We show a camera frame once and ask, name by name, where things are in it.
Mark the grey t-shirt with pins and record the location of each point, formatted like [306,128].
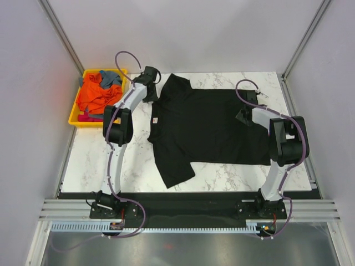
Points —
[102,80]

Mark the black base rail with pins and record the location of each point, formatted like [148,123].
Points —
[187,209]

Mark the black t-shirt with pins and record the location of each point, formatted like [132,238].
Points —
[200,125]

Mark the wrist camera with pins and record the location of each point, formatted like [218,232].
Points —
[152,75]
[254,97]

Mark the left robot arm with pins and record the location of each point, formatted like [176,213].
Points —
[118,131]

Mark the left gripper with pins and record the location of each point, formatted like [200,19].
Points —
[152,98]

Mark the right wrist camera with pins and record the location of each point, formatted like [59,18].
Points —
[254,97]

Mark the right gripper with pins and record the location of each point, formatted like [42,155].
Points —
[239,117]

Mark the pink t-shirt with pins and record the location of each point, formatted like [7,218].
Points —
[86,117]

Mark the left aluminium frame post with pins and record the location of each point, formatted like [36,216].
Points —
[51,15]

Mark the white slotted cable duct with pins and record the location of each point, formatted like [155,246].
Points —
[249,226]

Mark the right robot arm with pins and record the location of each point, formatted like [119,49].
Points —
[288,146]

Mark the orange t-shirt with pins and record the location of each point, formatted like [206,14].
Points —
[94,102]

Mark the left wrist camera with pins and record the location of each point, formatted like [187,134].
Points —
[152,75]

